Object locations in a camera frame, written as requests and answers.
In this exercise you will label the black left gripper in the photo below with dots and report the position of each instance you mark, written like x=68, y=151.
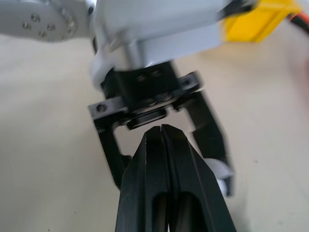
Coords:
x=149, y=84

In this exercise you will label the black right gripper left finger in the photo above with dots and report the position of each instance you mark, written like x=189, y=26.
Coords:
x=142, y=183

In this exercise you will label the yellow plastic bin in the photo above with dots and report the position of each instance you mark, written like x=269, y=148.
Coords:
x=256, y=26

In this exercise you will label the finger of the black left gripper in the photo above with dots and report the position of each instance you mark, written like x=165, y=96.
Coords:
x=112, y=154

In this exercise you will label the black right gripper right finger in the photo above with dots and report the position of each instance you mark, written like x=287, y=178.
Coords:
x=195, y=188

